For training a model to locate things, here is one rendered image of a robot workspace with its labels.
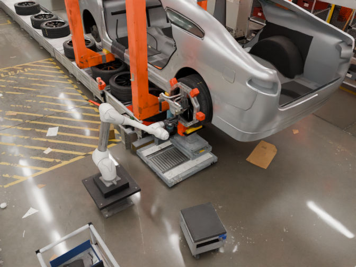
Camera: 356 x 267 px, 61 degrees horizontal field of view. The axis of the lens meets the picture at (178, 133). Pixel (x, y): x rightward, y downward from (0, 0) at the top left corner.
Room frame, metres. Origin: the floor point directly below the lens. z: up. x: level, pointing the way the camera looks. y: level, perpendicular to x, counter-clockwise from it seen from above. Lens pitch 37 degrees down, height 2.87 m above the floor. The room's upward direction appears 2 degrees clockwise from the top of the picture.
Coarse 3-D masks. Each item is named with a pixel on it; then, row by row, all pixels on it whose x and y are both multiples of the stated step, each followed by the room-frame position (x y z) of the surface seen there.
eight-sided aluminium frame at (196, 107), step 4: (176, 84) 3.33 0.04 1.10; (180, 84) 3.30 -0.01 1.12; (184, 84) 3.31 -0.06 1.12; (172, 88) 3.40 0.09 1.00; (184, 88) 3.21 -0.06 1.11; (188, 88) 3.22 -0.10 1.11; (172, 92) 3.47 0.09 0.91; (188, 92) 3.15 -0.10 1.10; (172, 100) 3.46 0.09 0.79; (192, 100) 3.09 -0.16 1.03; (196, 100) 3.11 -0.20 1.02; (196, 104) 3.08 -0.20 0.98; (196, 108) 3.04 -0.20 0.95; (196, 112) 3.04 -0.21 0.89; (180, 120) 3.26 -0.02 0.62; (184, 120) 3.26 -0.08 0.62; (196, 120) 3.05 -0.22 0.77; (184, 124) 3.18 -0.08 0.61; (188, 124) 3.13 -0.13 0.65
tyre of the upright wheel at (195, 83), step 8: (184, 80) 3.35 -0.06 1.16; (192, 80) 3.32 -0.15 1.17; (200, 80) 3.34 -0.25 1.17; (192, 88) 3.23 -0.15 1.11; (200, 88) 3.20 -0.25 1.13; (208, 88) 3.24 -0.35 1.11; (200, 96) 3.12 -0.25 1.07; (208, 96) 3.16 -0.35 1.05; (200, 104) 3.10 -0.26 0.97; (208, 104) 3.11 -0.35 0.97; (208, 112) 3.09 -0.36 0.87; (208, 120) 3.14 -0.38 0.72
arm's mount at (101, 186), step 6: (120, 174) 2.46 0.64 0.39; (96, 180) 2.37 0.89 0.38; (120, 180) 2.37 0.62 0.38; (126, 180) 2.38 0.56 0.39; (102, 186) 2.27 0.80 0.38; (114, 186) 2.28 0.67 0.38; (120, 186) 2.29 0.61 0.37; (126, 186) 2.33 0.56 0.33; (102, 192) 2.21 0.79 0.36; (108, 192) 2.20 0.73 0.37; (114, 192) 2.25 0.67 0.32
